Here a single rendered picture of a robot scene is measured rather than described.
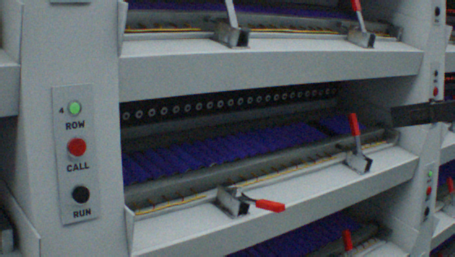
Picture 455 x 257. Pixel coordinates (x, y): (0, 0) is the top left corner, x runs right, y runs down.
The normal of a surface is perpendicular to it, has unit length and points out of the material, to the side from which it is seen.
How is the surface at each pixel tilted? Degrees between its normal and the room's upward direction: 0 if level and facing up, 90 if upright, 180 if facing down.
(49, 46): 90
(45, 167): 90
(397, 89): 90
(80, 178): 90
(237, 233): 107
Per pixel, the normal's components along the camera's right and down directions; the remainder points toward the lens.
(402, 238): -0.74, 0.13
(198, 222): 0.18, -0.90
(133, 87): 0.64, 0.41
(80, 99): 0.67, 0.13
